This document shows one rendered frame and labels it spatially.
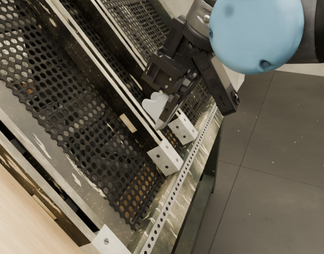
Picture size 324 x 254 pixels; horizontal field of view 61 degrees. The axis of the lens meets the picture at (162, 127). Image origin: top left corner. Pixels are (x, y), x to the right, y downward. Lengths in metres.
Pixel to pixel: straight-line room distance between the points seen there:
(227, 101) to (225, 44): 0.22
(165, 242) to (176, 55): 0.63
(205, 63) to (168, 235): 0.64
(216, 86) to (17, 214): 0.51
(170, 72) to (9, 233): 0.48
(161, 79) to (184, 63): 0.05
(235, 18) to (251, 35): 0.02
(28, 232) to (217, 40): 0.60
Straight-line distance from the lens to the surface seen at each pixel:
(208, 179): 2.19
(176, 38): 0.45
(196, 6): 0.42
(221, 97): 0.45
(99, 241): 0.73
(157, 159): 1.05
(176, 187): 1.03
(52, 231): 0.74
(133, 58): 1.19
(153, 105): 0.50
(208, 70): 0.44
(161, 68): 0.45
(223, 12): 0.24
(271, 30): 0.23
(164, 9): 1.85
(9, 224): 0.71
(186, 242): 1.77
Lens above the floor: 1.58
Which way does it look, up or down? 30 degrees down
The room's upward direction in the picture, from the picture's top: straight up
